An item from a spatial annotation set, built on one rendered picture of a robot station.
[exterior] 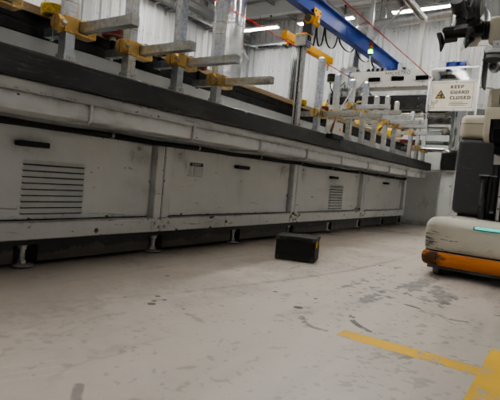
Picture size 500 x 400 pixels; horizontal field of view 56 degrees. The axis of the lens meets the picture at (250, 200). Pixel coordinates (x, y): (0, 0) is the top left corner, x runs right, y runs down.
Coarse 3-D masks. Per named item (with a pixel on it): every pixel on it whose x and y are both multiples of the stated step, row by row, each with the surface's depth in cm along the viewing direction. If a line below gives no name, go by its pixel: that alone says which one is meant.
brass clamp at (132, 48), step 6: (120, 42) 165; (126, 42) 164; (132, 42) 166; (120, 48) 165; (126, 48) 165; (132, 48) 166; (138, 48) 169; (120, 54) 168; (126, 54) 167; (132, 54) 167; (138, 54) 169; (138, 60) 175; (144, 60) 174; (150, 60) 174
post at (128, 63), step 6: (126, 0) 167; (132, 0) 165; (138, 0) 167; (126, 6) 167; (132, 6) 166; (138, 6) 168; (126, 12) 167; (132, 12) 166; (138, 12) 168; (126, 30) 167; (132, 30) 167; (126, 36) 167; (132, 36) 167; (126, 60) 167; (132, 60) 168; (126, 66) 167; (132, 66) 168; (132, 72) 168
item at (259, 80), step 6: (228, 78) 209; (234, 78) 207; (240, 78) 206; (246, 78) 204; (252, 78) 202; (258, 78) 200; (264, 78) 199; (270, 78) 197; (192, 84) 221; (198, 84) 219; (204, 84) 217; (228, 84) 209; (234, 84) 208; (240, 84) 206; (246, 84) 205; (252, 84) 204; (258, 84) 203; (264, 84) 201; (270, 84) 200
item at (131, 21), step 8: (120, 16) 138; (128, 16) 136; (136, 16) 136; (80, 24) 148; (88, 24) 146; (96, 24) 144; (104, 24) 142; (112, 24) 140; (120, 24) 138; (128, 24) 136; (136, 24) 136; (48, 32) 158; (80, 32) 149; (88, 32) 148; (96, 32) 147; (104, 32) 146
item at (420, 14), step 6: (78, 0) 255; (408, 0) 518; (78, 6) 255; (414, 6) 522; (78, 12) 255; (414, 12) 538; (420, 12) 538; (78, 18) 256; (420, 18) 562; (426, 18) 561; (420, 24) 561; (420, 30) 561; (420, 36) 561; (420, 42) 561; (420, 48) 561; (420, 54) 561; (420, 60) 561; (420, 66) 563
